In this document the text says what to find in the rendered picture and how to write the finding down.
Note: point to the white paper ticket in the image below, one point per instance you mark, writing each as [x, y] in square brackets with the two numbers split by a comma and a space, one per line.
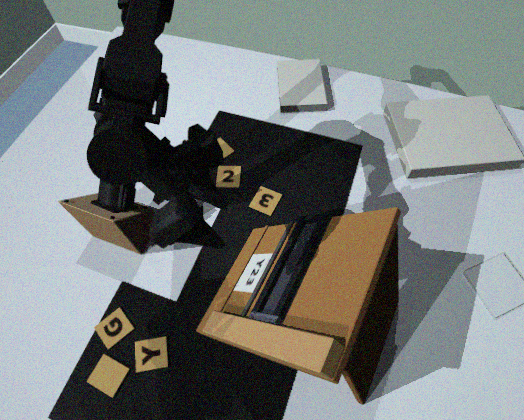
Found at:
[252, 273]

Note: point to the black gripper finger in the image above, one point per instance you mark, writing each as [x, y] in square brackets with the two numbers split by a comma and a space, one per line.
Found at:
[201, 234]
[203, 187]

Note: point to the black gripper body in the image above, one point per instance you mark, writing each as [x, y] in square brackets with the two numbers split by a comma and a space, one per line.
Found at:
[181, 213]

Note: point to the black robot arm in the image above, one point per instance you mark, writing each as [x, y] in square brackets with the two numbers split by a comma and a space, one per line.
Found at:
[131, 81]

